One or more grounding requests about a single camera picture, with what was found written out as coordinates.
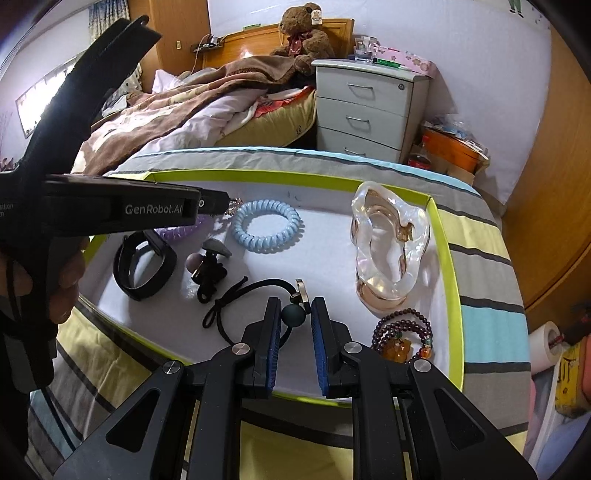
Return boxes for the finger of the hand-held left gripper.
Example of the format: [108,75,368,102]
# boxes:
[198,188,232,217]

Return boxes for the white tray with green rim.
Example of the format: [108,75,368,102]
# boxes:
[76,170,465,400]

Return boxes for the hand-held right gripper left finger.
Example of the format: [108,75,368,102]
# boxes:
[53,296,282,480]

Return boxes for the black hair tie grey ornaments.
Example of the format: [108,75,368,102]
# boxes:
[185,237,234,304]

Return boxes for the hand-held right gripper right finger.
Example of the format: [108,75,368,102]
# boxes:
[310,296,539,480]

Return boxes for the dark red bead bracelet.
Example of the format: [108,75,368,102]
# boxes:
[370,308,435,365]

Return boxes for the dotted curtain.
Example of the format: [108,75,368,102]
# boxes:
[90,0,144,109]

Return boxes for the yellow tin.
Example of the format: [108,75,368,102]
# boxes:
[554,344,591,418]

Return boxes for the grey three-drawer nightstand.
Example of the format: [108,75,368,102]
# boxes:
[311,58,435,164]

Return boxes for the brown teddy bear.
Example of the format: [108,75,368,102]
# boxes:
[270,2,337,77]

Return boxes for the purple spiral hair tie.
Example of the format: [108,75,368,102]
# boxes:
[154,215,208,241]

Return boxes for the white pillow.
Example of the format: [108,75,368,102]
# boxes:
[151,69,186,92]

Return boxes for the window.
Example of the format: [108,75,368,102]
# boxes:
[16,58,77,139]

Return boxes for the lilac quilt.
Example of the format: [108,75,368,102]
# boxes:
[185,90,273,149]

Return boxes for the cardboard box with orange tub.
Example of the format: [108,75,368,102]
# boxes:
[422,127,482,174]

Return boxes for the blue spiral hair tie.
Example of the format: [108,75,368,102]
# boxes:
[231,199,303,254]

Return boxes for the red patterned cloth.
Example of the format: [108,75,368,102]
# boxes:
[254,88,315,121]

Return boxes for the clear glass ear-shaped holder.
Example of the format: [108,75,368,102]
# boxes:
[350,181,432,311]

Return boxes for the pink floral tissue box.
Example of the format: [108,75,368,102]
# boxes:
[379,44,439,77]

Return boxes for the black tool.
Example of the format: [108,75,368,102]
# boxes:
[561,302,591,344]

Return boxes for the brown blanket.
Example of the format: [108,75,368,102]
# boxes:
[76,53,301,176]

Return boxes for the power strip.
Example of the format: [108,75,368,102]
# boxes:
[191,34,227,51]

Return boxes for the wooden bed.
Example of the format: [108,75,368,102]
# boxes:
[198,18,355,148]

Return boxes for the wooden cabinet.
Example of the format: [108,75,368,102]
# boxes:
[129,0,211,93]

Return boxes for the black hair tie green bead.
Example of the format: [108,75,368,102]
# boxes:
[201,276,311,347]

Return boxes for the black wristband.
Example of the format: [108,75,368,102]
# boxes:
[113,229,178,302]

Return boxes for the clear glass cup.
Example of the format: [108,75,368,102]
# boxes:
[353,36,380,63]

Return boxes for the wooden wardrobe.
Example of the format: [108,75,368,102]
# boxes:
[501,18,591,324]

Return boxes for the clear plastic bag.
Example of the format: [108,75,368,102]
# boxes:
[425,113,486,148]

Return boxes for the cola bottle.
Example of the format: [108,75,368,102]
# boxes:
[407,136,432,171]

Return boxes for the white paper roll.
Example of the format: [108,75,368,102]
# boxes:
[526,320,563,374]

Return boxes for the person's left hand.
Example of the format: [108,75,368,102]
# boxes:
[46,234,89,325]

